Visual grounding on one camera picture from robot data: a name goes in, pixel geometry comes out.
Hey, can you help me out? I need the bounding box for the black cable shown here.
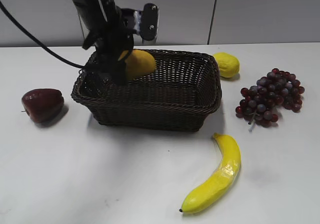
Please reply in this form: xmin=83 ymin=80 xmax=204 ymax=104
xmin=0 ymin=0 xmax=87 ymax=69

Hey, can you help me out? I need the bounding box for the yellow mango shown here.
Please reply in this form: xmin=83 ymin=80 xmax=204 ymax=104
xmin=125 ymin=49 xmax=156 ymax=81

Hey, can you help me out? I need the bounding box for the purple grape bunch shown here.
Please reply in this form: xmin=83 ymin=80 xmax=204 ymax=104
xmin=235 ymin=68 xmax=305 ymax=131

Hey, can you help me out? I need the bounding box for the yellow lemon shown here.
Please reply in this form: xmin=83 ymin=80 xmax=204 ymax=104
xmin=213 ymin=52 xmax=240 ymax=78

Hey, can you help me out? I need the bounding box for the dark woven rectangular basket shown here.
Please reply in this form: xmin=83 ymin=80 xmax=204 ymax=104
xmin=71 ymin=49 xmax=222 ymax=132

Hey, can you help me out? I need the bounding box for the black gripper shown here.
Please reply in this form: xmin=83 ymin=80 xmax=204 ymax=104
xmin=82 ymin=8 xmax=135 ymax=85

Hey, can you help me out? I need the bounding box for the dark red apple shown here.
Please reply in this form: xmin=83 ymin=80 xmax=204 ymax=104
xmin=21 ymin=88 xmax=64 ymax=124

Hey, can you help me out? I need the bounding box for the yellow banana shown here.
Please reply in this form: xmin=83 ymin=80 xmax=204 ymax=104
xmin=179 ymin=133 xmax=242 ymax=214

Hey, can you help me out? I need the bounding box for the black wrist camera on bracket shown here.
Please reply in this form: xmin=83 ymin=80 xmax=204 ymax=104
xmin=121 ymin=3 xmax=159 ymax=41

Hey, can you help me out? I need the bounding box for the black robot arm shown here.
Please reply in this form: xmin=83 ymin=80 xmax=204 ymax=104
xmin=72 ymin=0 xmax=134 ymax=85

